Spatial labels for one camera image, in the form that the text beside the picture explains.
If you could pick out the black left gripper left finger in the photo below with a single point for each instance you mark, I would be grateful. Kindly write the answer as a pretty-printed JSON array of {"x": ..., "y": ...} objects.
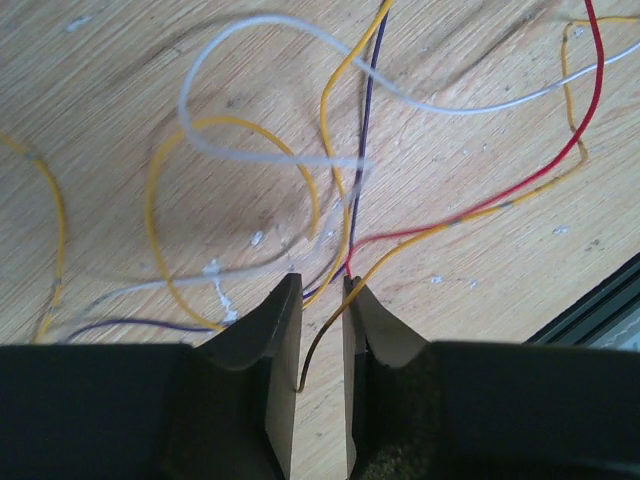
[{"x": 221, "y": 410}]

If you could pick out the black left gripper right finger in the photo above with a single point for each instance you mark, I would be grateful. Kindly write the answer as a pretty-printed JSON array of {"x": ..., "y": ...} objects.
[{"x": 419, "y": 409}]

